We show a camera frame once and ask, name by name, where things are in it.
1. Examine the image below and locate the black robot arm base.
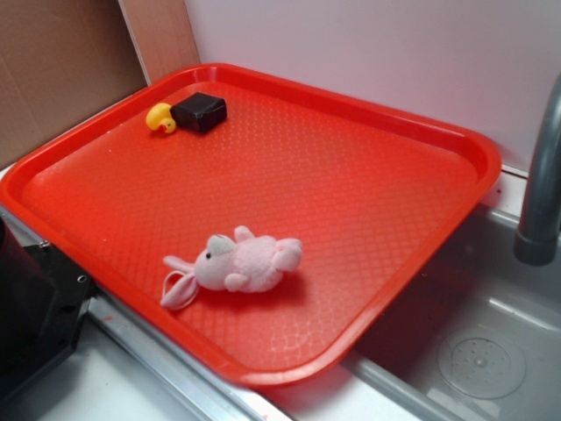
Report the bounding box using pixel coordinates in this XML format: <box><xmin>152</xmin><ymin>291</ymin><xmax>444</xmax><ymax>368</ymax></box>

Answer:
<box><xmin>1</xmin><ymin>221</ymin><xmax>92</xmax><ymax>403</ymax></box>

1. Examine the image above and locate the yellow rubber duck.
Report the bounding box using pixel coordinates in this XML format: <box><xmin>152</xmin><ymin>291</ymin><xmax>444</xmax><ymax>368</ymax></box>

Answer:
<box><xmin>146</xmin><ymin>103</ymin><xmax>176</xmax><ymax>134</ymax></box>

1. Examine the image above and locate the pink plush bunny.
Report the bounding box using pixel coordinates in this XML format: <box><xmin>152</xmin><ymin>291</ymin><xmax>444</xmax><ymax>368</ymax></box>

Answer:
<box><xmin>160</xmin><ymin>225</ymin><xmax>303</xmax><ymax>310</ymax></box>

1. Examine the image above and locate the red plastic tray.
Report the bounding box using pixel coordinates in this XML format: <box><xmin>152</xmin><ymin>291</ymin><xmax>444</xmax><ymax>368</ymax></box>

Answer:
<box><xmin>1</xmin><ymin>64</ymin><xmax>501</xmax><ymax>389</ymax></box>

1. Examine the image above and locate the black wrapped block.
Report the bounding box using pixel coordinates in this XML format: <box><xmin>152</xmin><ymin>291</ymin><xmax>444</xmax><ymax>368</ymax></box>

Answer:
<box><xmin>170</xmin><ymin>92</ymin><xmax>228</xmax><ymax>133</ymax></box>

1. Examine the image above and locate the grey toy sink basin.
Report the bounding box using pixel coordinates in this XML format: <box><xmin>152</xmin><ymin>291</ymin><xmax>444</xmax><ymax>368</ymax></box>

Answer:
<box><xmin>267</xmin><ymin>206</ymin><xmax>560</xmax><ymax>420</ymax></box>

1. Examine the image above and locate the grey metal faucet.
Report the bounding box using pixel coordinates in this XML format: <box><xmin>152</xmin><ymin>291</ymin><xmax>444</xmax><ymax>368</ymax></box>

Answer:
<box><xmin>514</xmin><ymin>79</ymin><xmax>560</xmax><ymax>266</ymax></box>

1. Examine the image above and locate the brown cardboard panel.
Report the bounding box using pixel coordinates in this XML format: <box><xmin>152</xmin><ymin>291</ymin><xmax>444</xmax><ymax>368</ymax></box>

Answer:
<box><xmin>1</xmin><ymin>1</ymin><xmax>199</xmax><ymax>168</ymax></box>

